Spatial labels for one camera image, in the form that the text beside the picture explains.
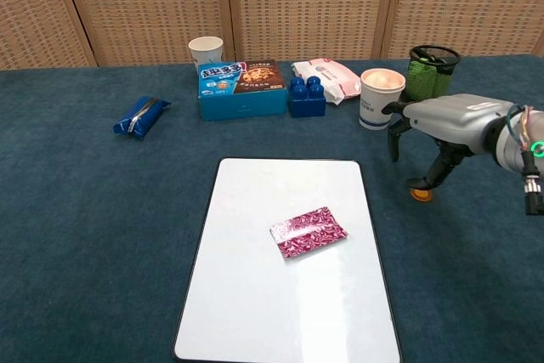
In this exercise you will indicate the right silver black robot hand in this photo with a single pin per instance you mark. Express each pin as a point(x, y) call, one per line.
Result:
point(455, 120)

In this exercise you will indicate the paper cup with pink lid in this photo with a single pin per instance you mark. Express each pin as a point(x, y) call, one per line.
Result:
point(376, 99)

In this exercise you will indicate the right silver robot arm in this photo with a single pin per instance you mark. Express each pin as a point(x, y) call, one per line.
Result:
point(506, 146)

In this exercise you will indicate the empty white paper cup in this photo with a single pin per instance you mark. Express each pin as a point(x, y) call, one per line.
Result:
point(206, 50)

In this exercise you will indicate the blue toy building brick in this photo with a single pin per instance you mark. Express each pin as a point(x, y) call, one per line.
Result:
point(307, 101)

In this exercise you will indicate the blue chocolate cookie box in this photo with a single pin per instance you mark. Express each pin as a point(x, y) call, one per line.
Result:
point(242, 99)

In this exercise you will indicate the black mesh pen holder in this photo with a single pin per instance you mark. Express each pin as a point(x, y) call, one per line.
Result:
point(446, 66)

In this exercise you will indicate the white rectangular board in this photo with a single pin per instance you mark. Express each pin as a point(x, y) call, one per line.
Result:
point(289, 303)

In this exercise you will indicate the dark blue table cloth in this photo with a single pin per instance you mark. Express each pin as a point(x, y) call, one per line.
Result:
point(85, 231)

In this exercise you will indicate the woven bamboo folding screen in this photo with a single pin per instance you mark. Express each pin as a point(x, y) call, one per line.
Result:
point(297, 1)

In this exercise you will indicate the green roll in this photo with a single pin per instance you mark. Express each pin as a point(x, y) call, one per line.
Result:
point(421, 78)

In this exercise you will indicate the pink patterned small packet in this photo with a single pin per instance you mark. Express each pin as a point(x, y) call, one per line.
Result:
point(308, 231)

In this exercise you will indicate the pink white wet wipes pack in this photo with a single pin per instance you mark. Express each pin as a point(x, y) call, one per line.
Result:
point(327, 76)

